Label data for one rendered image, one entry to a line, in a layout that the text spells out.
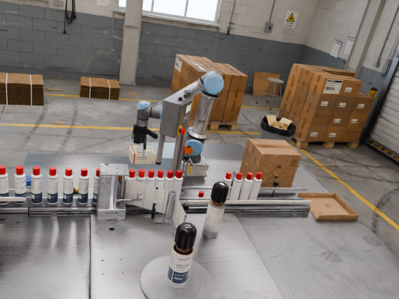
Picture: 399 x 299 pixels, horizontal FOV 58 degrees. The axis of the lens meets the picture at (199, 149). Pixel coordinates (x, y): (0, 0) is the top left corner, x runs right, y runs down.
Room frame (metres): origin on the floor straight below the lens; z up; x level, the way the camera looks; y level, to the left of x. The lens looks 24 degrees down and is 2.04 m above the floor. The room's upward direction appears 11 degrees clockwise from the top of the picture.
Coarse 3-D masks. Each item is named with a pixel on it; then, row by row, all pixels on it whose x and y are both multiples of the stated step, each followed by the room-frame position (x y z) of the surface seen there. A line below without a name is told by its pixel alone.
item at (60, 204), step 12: (48, 204) 1.53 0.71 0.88; (60, 204) 1.55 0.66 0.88; (72, 204) 1.57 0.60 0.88; (192, 204) 1.79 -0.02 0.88; (204, 204) 1.81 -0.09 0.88; (228, 204) 1.86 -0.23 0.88; (240, 204) 1.89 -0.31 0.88; (252, 204) 1.91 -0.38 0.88; (264, 204) 1.94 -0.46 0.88; (276, 204) 1.97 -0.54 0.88; (288, 204) 2.00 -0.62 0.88; (300, 204) 2.03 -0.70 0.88
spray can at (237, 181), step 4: (240, 172) 1.90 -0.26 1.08; (236, 176) 1.88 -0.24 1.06; (240, 176) 1.88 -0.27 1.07; (236, 180) 1.87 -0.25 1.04; (240, 180) 1.87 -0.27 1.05; (236, 184) 1.87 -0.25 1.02; (240, 184) 1.87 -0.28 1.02; (232, 188) 1.88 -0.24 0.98; (236, 188) 1.86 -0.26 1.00; (232, 192) 1.87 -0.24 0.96; (236, 192) 1.87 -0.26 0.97; (232, 196) 1.87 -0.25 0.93; (236, 196) 1.87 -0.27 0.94; (232, 200) 1.87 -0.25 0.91; (236, 200) 1.87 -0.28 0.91; (232, 204) 1.86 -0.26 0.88
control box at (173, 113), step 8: (176, 96) 1.87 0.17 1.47; (168, 104) 1.76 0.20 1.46; (176, 104) 1.75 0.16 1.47; (184, 104) 1.78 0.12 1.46; (168, 112) 1.76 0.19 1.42; (176, 112) 1.74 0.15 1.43; (184, 112) 1.80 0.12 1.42; (168, 120) 1.75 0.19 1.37; (176, 120) 1.74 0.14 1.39; (160, 128) 1.76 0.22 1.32; (168, 128) 1.75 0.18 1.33; (176, 128) 1.74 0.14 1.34; (176, 136) 1.75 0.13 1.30
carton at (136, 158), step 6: (132, 150) 2.12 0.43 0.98; (150, 150) 2.17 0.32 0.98; (132, 156) 2.07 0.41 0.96; (138, 156) 2.09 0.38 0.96; (144, 156) 2.10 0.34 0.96; (150, 156) 2.12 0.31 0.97; (132, 162) 2.07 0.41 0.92; (138, 162) 2.09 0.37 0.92; (144, 162) 2.11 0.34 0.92; (150, 162) 2.12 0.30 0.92
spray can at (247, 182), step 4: (248, 172) 1.92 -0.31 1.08; (248, 176) 1.90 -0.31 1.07; (244, 180) 1.90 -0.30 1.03; (248, 180) 1.89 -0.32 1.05; (252, 180) 1.91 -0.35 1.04; (244, 184) 1.90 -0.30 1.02; (248, 184) 1.89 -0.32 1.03; (244, 188) 1.89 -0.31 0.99; (248, 188) 1.89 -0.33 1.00; (244, 192) 1.89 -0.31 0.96; (248, 192) 1.89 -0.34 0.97; (240, 196) 1.90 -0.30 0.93; (244, 196) 1.89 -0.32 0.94; (248, 196) 1.90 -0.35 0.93; (240, 200) 1.89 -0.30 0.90; (244, 200) 1.89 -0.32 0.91; (244, 204) 1.89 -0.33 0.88
